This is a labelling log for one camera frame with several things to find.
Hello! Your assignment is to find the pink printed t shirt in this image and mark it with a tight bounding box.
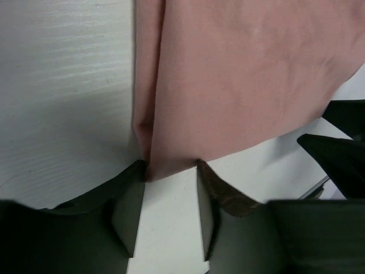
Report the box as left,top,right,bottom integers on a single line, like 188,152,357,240
133,1,364,180

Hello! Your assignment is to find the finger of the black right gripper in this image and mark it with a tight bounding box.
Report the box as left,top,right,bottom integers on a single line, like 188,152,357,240
297,134,364,199
322,99,365,140

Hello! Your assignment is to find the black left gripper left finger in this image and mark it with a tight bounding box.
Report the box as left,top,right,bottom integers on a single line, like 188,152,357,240
1,160,146,273

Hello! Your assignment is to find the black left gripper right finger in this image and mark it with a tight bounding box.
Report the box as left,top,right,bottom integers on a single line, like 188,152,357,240
197,160,364,273

